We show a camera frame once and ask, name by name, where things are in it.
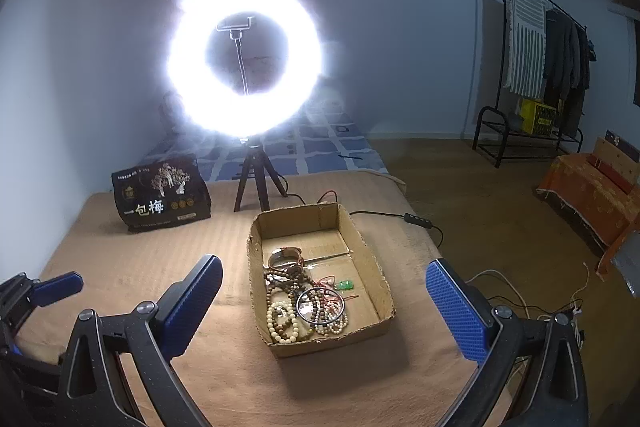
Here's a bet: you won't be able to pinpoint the brown bead bracelet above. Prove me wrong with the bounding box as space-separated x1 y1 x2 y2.
275 319 316 343

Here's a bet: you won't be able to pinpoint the striped towel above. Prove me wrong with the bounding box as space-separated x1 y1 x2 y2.
502 0 548 100

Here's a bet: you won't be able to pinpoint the black cable with switch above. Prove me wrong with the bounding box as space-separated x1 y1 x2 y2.
280 192 446 253

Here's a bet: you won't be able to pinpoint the orange cloth covered furniture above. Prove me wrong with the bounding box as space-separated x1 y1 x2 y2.
536 153 640 278

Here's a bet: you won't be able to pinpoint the yellow crate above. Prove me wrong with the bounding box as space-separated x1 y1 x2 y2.
517 98 558 138

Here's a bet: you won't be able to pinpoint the ring light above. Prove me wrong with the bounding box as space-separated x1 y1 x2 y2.
165 0 328 140

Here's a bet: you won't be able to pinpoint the phone holder on pole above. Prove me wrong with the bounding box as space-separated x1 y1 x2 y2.
216 16 256 96

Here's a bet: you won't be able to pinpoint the red cord green pendant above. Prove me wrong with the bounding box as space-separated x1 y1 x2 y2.
315 274 358 303

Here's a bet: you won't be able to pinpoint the dark hanging clothes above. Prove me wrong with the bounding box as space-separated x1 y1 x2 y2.
542 9 596 138

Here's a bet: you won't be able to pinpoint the wrist watch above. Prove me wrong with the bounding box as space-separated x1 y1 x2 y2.
267 246 305 272

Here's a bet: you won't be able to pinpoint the shallow cardboard box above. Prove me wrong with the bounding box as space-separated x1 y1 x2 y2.
246 202 396 359

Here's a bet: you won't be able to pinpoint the long wooden bead necklace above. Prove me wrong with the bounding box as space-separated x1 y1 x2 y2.
263 267 318 308

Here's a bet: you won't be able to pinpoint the upright cardboard box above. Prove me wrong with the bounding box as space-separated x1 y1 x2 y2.
592 130 640 188

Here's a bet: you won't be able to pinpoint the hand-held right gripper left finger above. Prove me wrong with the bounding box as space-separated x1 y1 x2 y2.
57 254 224 427

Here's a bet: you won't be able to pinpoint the black tripod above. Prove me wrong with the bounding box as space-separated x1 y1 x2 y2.
233 137 288 212

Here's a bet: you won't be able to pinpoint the pale bead bracelet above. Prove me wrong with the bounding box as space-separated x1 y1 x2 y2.
265 299 301 343

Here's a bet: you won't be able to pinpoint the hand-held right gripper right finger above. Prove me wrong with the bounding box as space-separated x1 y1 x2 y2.
425 258 591 427

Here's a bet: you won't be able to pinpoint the blue patterned mat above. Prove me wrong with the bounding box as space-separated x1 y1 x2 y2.
142 122 391 182

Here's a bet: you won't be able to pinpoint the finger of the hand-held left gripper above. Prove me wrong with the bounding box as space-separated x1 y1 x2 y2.
0 339 61 388
0 272 84 338

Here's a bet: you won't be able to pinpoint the grey sheet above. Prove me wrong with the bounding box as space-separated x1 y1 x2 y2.
610 232 640 298

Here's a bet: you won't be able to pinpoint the black printed bag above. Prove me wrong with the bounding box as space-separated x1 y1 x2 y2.
111 155 212 234

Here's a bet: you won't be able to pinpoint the thin metal bangle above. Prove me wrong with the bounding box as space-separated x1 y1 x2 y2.
295 287 347 327

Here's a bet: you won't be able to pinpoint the white cable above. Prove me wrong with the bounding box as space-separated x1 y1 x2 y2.
467 262 591 323

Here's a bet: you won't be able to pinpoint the small bead bracelet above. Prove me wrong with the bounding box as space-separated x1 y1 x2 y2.
314 302 349 337

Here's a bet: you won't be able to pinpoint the black clothes rack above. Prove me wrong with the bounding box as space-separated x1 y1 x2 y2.
472 0 598 168

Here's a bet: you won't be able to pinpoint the silver metal stick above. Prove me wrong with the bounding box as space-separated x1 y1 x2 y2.
302 252 351 265

